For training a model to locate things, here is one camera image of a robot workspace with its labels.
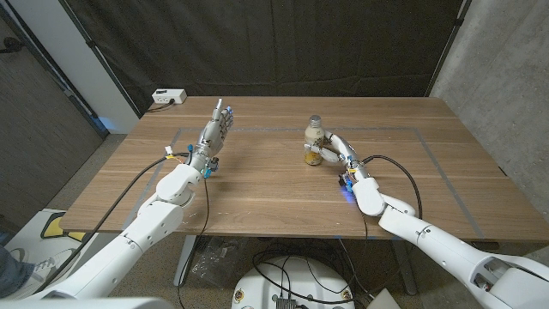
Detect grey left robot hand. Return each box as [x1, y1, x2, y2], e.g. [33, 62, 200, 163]
[188, 97, 236, 173]

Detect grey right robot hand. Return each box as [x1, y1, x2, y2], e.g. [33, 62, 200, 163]
[303, 130, 370, 182]

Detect pineapple mango tea bottle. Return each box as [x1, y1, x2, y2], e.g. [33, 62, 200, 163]
[303, 114, 326, 167]

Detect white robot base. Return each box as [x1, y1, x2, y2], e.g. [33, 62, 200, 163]
[231, 256, 356, 309]

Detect white power strip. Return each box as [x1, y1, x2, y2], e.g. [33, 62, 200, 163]
[151, 88, 188, 106]

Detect black backdrop curtain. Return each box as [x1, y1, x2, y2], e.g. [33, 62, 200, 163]
[59, 0, 473, 117]

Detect clear plastic bag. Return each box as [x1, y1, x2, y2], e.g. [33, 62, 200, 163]
[190, 235, 250, 287]

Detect grey table leg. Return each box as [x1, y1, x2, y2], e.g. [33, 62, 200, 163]
[172, 234, 198, 288]
[390, 239, 418, 296]

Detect black backdrop stand pole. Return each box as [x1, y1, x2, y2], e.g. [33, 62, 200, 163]
[57, 0, 142, 118]
[425, 0, 472, 98]

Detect white flat board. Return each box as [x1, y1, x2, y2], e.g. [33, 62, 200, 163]
[366, 288, 402, 309]

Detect white sneaker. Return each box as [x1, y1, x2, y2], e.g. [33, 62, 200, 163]
[6, 247, 74, 300]

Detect blue jeans leg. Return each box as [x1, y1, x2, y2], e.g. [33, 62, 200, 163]
[0, 244, 35, 298]

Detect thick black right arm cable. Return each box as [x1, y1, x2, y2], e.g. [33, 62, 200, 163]
[362, 154, 424, 220]

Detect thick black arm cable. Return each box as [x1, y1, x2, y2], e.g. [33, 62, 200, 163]
[38, 152, 190, 293]
[362, 154, 424, 220]

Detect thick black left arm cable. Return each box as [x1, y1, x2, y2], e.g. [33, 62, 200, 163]
[38, 152, 190, 293]

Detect black power strip cable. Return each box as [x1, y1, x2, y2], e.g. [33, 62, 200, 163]
[145, 99, 176, 113]

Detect thin black left wrist cable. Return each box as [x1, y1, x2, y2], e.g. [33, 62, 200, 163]
[178, 178, 210, 309]

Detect tangled black floor cables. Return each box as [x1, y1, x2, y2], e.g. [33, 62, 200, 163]
[250, 239, 374, 304]

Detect black door handle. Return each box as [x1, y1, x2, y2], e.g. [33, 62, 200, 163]
[0, 37, 25, 55]

